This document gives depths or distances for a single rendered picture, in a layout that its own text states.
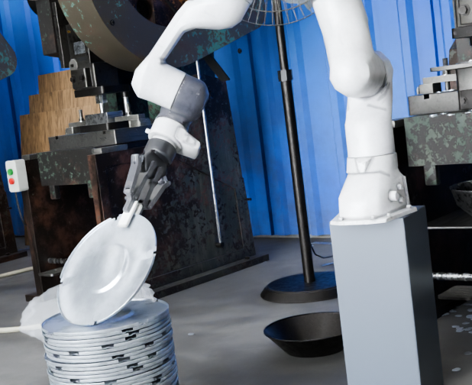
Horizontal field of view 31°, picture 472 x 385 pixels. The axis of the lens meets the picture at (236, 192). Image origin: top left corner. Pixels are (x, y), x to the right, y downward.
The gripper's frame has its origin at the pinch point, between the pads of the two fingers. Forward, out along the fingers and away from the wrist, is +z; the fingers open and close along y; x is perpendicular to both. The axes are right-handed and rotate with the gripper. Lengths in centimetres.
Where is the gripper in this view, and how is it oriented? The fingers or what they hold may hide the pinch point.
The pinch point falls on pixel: (130, 215)
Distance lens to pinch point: 203.6
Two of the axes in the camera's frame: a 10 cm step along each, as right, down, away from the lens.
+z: -3.5, 8.4, -4.2
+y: -5.6, -5.4, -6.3
